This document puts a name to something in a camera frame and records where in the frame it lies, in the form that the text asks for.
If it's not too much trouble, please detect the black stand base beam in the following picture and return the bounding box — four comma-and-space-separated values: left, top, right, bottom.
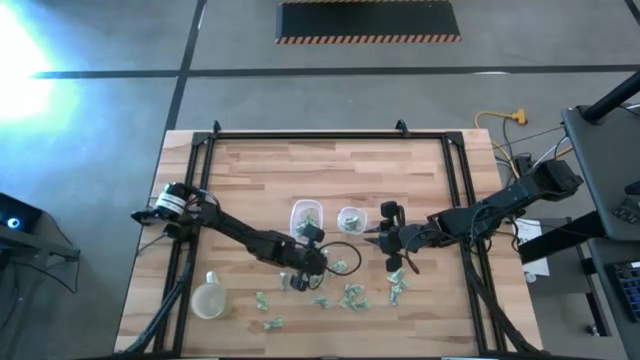
517, 212, 607, 265

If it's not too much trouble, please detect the white paper sheet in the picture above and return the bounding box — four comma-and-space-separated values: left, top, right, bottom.
513, 218, 551, 279

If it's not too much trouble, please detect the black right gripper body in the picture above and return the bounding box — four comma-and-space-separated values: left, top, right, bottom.
378, 200, 427, 273

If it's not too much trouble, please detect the black keyboard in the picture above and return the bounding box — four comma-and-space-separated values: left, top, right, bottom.
606, 259, 640, 324

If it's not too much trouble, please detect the black device with blue light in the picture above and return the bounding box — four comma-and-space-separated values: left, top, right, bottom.
0, 192, 45, 236

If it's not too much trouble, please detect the black hazard-striped floor mat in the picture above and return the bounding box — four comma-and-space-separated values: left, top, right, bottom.
275, 0, 464, 46

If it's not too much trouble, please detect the white cable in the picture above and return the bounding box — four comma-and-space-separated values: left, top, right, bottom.
533, 135, 572, 167

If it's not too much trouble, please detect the small clear plastic container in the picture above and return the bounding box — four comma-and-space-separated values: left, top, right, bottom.
336, 205, 370, 237

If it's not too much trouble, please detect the black desk controller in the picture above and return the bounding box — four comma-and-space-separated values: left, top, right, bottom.
612, 197, 640, 226

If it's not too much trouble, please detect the yellow extension cable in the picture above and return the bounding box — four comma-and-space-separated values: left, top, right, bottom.
473, 108, 575, 181

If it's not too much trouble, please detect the black stand pole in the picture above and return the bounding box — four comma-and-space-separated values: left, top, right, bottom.
582, 69, 640, 125

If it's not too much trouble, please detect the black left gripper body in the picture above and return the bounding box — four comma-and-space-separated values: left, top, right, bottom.
288, 222, 329, 293

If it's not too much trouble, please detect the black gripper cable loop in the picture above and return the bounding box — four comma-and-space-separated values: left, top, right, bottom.
322, 240, 363, 278

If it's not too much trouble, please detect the dark grey side desk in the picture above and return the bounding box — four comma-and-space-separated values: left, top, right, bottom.
585, 237, 640, 360

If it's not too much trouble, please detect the black aluminium table frame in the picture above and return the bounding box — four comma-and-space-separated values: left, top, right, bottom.
113, 127, 546, 360

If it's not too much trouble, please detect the black power brick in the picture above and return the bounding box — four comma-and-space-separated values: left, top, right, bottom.
514, 152, 534, 176

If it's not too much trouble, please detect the large clear plastic container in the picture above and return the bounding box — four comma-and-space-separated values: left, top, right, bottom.
289, 198, 325, 241

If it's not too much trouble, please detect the grey equipment stand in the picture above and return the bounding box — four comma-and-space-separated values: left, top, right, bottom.
0, 209, 82, 262

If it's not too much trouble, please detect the clear plastic measuring cup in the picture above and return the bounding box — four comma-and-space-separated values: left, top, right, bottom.
189, 270, 229, 321

